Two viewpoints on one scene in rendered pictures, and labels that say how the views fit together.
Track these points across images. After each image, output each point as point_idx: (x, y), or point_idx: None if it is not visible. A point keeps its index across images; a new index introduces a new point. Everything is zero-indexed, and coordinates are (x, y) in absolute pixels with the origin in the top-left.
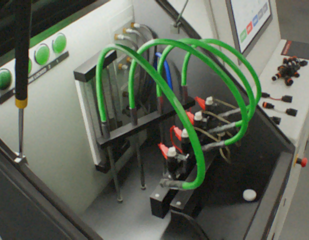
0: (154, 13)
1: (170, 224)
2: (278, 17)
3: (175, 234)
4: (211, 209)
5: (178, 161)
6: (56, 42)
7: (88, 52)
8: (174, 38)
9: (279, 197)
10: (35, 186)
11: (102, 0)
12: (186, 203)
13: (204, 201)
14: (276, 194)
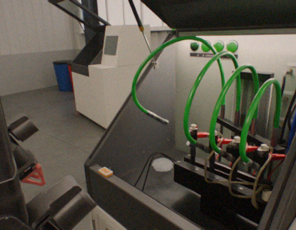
0: None
1: (191, 194)
2: None
3: (181, 194)
4: (200, 218)
5: (219, 164)
6: (228, 44)
7: (255, 66)
8: None
9: None
10: (145, 70)
11: (272, 30)
12: (178, 164)
13: (206, 210)
14: (175, 222)
